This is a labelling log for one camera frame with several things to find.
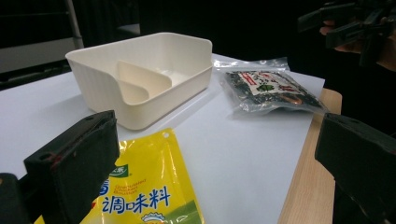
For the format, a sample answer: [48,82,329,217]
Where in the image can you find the white table sheet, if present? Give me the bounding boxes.
[0,53,326,224]

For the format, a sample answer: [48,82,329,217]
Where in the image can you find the white plastic storage bin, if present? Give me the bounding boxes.
[64,32,214,131]

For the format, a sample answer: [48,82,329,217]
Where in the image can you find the yellow seasoning packet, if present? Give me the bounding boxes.
[33,128,205,224]

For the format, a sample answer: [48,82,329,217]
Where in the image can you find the white metal desk frame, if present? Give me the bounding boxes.
[0,0,85,74]

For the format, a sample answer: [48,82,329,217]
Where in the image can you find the clear packet of dark seaweed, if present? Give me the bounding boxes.
[213,56,330,118]

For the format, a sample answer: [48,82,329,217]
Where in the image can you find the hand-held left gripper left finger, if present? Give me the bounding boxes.
[23,110,120,224]

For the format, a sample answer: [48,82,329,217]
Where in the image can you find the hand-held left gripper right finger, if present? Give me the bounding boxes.
[315,112,396,224]

